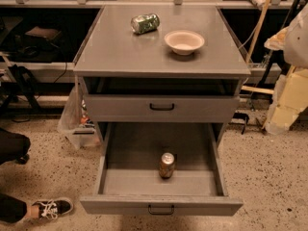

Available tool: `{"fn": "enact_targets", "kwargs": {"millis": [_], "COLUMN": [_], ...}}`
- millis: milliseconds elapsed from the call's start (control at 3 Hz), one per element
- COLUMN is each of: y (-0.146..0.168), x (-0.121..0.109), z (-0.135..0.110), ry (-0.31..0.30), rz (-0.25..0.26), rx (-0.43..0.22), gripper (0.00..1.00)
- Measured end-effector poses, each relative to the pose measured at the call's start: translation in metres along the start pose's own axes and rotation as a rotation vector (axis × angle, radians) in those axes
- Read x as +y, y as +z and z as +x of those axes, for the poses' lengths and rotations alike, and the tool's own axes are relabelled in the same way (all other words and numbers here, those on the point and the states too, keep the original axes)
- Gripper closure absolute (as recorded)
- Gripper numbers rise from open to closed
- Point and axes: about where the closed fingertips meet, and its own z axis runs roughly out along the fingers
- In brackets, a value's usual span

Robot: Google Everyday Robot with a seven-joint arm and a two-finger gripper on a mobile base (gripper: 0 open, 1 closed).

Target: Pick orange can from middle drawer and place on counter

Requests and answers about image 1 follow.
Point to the grey drawer cabinet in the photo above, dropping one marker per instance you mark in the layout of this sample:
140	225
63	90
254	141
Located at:
115	61

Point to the green soda can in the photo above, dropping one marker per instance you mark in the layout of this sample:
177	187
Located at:
145	23

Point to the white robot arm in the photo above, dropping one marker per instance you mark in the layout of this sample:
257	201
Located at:
293	40

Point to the wooden stick frame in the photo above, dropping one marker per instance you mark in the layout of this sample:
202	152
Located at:
252	46

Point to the orange soda can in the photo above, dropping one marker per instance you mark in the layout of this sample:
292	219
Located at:
167	165

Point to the closed grey top drawer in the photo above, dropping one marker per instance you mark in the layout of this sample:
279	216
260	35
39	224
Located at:
142	108

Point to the open grey middle drawer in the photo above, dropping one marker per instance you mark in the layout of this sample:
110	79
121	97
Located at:
129	183

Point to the black trouser leg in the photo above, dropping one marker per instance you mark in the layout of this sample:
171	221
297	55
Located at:
13	146

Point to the white paper bowl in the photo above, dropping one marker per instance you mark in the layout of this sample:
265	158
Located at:
184	42

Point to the black and white sneaker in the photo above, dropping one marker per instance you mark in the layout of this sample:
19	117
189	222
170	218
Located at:
53	208

